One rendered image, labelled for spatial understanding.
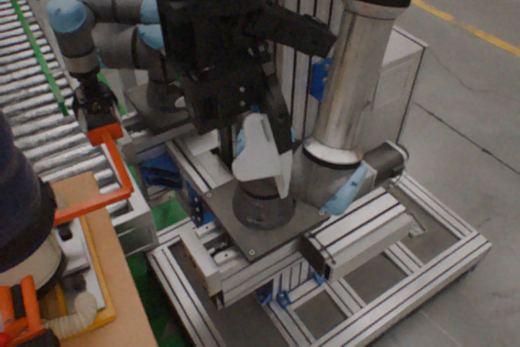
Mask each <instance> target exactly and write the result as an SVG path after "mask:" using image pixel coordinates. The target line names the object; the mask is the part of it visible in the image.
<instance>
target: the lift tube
mask: <svg viewBox="0 0 520 347"><path fill-rule="evenodd" d="M40 206H41V190H40V185H39V181H38V178H37V173H36V172H35V170H34V168H33V165H32V163H31V162H30V160H29V158H28V157H27V156H26V154H25V153H23V152H22V151H21V150H20V149H19V148H18V147H17V146H16V145H15V143H14V137H13V131H12V127H11V122H10V120H9V119H8V118H7V115H6V114H5V112H4V111H3V110H2V109H1V108H0V249H1V248H2V247H3V246H4V245H5V244H8V243H9V242H10V241H12V240H13V239H15V238H16V237H17V236H18V235H19V234H20V233H21V232H23V231H24V230H25V229H26V227H27V226H28V225H29V224H30V223H31V222H32V220H33V218H34V217H35V215H36V213H37V212H38V210H39V208H40ZM54 218H55V210H54V214H53V217H52V220H51V223H50V226H49V227H48V229H47V230H46V232H45V235H44V236H43V237H42V238H41V239H40V241H39V242H38V243H37V244H36V245H35V246H34V247H33V248H31V249H30V250H29V251H28V252H27V253H26V254H24V255H23V256H21V257H20V258H18V259H16V260H15V261H14V262H10V263H9V265H7V266H5V267H2V268H0V274H2V273H4V272H6V271H9V270H10V269H13V268H15V267H16V266H17V265H19V264H20V263H22V262H23V261H24V260H26V259H27V258H29V257H30V256H31V255H32V254H34V253H35V252H37V251H38V250H39V249H40V248H41V246H42V245H43V244H44V242H45V241H46V239H47V238H48V236H49V234H50V232H51V229H52V227H53V225H54Z"/></svg>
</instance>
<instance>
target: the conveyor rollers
mask: <svg viewBox="0 0 520 347"><path fill-rule="evenodd" d="M17 2H18V4H19V7H20V8H21V10H22V12H23V13H24V16H25V19H26V20H31V19H34V18H33V15H32V12H31V11H30V10H29V7H28V5H27V3H26V1H25V0H17ZM28 25H29V27H30V28H31V30H32V34H33V36H34V38H35V40H37V43H38V45H39V47H40V49H41V52H42V53H43V55H44V57H45V60H46V62H47V64H48V66H49V68H50V70H54V69H57V68H59V66H58V64H57V63H56V61H55V60H54V56H53V54H52V53H51V52H50V48H49V46H48V45H47V43H46V40H45V38H44V37H43V35H42V32H41V30H40V28H38V25H37V23H36V22H32V23H28ZM52 76H53V78H54V80H55V82H56V84H57V85H58V87H59V89H60V91H61V93H62V95H63V97H64V100H65V102H66V106H67V109H68V110H69V112H70V115H68V116H65V117H64V116H63V113H61V112H62V111H61V110H60V107H59V105H58V103H57V100H56V99H55V98H54V95H53V93H52V91H51V89H50V87H49V84H48V82H47V80H46V77H45V75H44V73H43V71H42V68H41V65H40V64H39V61H38V59H37V56H36V55H35V52H34V50H33V49H32V47H31V45H30V43H29V41H28V38H27V36H26V34H25V31H24V28H23V26H22V24H21V23H20V19H19V17H18V16H17V15H16V13H15V10H14V8H13V6H12V4H11V0H0V108H1V109H2V110H3V111H4V112H5V114H6V116H7V118H8V119H9V120H10V122H11V127H12V128H13V129H12V131H13V137H14V140H17V139H20V138H22V137H26V138H23V139H20V140H18V141H14V143H15V145H16V146H17V147H18V148H19V149H20V150H21V151H23V150H28V149H31V148H33V147H36V146H39V145H43V144H45V143H47V142H50V141H55V140H58V139H60V138H63V137H67V136H70V135H72V134H75V133H78V132H81V130H80V128H79V125H78V123H77V122H76V117H75V116H74V113H73V111H72V110H71V108H72V92H71V90H70V88H68V85H67V82H66V80H65V79H64V77H63V74H62V72H58V73H55V74H52ZM68 98H69V99H68ZM66 99H67V100H66ZM55 102H56V103H55ZM52 103H53V104H52ZM39 107H40V108H39ZM22 112H23V113H22ZM59 113H60V114H59ZM56 114H57V115H56ZM50 115H51V116H50ZM9 116H10V117H9ZM47 116H49V117H47ZM45 117H46V118H45ZM43 118H44V119H43ZM38 119H39V120H38ZM34 120H36V121H34ZM32 121H34V122H32ZM73 121H75V122H73ZM29 122H31V123H29ZM71 122H73V123H71ZM27 123H28V124H27ZM68 123H70V124H68ZM21 124H22V125H21ZM64 124H66V125H64ZM19 125H20V127H19ZM60 125H63V126H61V127H58V126H60ZM16 126H18V128H17V127H16ZM55 127H58V128H55ZM50 128H54V129H51V130H48V131H45V130H47V129H50ZM42 131H45V132H42ZM38 132H41V133H38ZM35 133H38V134H36V135H33V136H30V135H32V134H35ZM27 136H30V137H27ZM88 142H90V141H89V139H88V137H86V136H85V135H84V134H83V133H79V134H76V135H74V136H71V137H67V138H64V139H62V140H59V141H56V142H52V143H49V144H47V145H43V146H40V147H37V148H35V149H32V150H28V151H25V152H23V153H25V154H26V156H27V157H28V158H29V160H30V162H34V161H36V160H38V159H41V158H45V157H48V156H51V155H52V154H57V153H60V152H63V151H65V150H69V149H71V148H74V147H77V146H79V145H83V144H85V143H88ZM100 148H101V147H100V145H98V146H95V147H92V146H91V144H88V145H84V146H81V147H80V148H77V149H74V150H70V151H68V152H66V153H63V154H59V155H56V156H54V157H51V158H47V159H44V160H41V161H40V162H37V163H33V164H32V165H33V168H34V170H35V172H36V173H37V175H39V174H41V173H44V172H47V171H50V170H54V169H56V168H58V167H62V166H65V165H67V164H69V163H73V162H75V161H78V160H81V159H83V158H87V157H90V156H93V155H95V154H99V153H101V150H100ZM104 166H107V163H106V158H105V157H104V155H103V154H102V155H99V156H97V157H94V158H91V159H87V160H84V161H83V162H80V163H76V164H74V165H71V166H69V167H65V168H63V169H60V170H58V171H54V172H51V173H49V174H46V175H43V176H40V177H41V178H42V179H43V182H44V183H45V182H46V181H49V183H50V184H55V183H58V181H60V180H65V179H67V178H70V177H73V176H77V175H79V174H82V173H85V172H87V171H94V170H96V169H98V168H101V167H104ZM94 175H95V178H96V180H97V184H102V183H105V182H107V181H109V180H113V179H114V176H113V172H112V171H111V169H110V168H107V169H104V170H102V171H98V172H96V173H94ZM119 189H120V186H119V185H118V183H117V182H114V183H112V184H109V185H107V186H104V187H103V188H101V189H100V192H101V194H102V196H103V195H106V194H108V193H112V192H114V191H117V190H119ZM106 208H107V211H108V213H109V216H110V217H112V216H114V215H117V214H119V213H121V212H124V211H126V210H128V202H126V200H123V201H121V202H117V203H115V204H113V205H110V206H107V207H106Z"/></svg>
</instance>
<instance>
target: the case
mask: <svg viewBox="0 0 520 347"><path fill-rule="evenodd" d="M50 186H51V188H52V189H53V191H58V192H59V193H61V194H62V195H63V196H64V197H65V198H66V199H67V204H68V205H69V207H70V206H74V205H76V204H80V203H82V202H87V201H88V200H91V199H94V198H97V197H100V196H101V195H102V194H101V192H100V189H99V186H98V183H97V180H96V178H95V175H94V173H93V171H87V172H85V173H82V174H79V175H77V176H73V177H70V178H67V179H65V180H60V181H58V183H55V184H51V185H50ZM84 216H85V218H86V221H87V224H88V226H89V230H90V233H91V236H92V239H93V243H94V246H95V250H96V252H97V256H98V259H99V262H100V265H101V268H102V272H103V275H104V277H105V280H106V285H107V288H108V290H109V293H110V297H111V300H112V303H113V307H114V309H115V313H116V319H114V320H111V321H110V322H108V323H105V324H103V325H101V326H99V327H96V328H94V329H92V331H90V332H87V333H85V334H82V335H80V336H78V337H76V338H73V339H71V340H69V339H68V338H66V339H64V338H62V339H61V341H60V342H61V346H62V347H158V345H157V342H156V340H155V338H154V334H153V332H152V329H151V327H150V323H149V321H148V319H147V316H146V314H145V310H144V307H143V305H142V302H141V299H140V296H139V294H138V292H137V288H136V285H135V283H134V281H133V278H132V275H131V272H130V270H129V268H128V264H127V262H126V259H125V257H124V252H123V250H122V248H121V245H120V243H119V239H118V237H117V235H116V232H115V229H114V226H113V224H112V222H111V218H110V216H109V213H108V211H107V208H106V207H104V208H102V209H100V210H96V211H93V212H90V213H88V214H86V215H84ZM39 300H40V304H41V312H42V317H43V319H45V320H47V321H51V320H54V321H55V320H56V319H59V318H60V317H62V313H61V310H60V305H59V300H58V295H57V292H56V288H55V287H54V288H53V289H52V290H51V291H50V292H49V293H48V294H47V295H45V296H44V297H42V298H41V299H39Z"/></svg>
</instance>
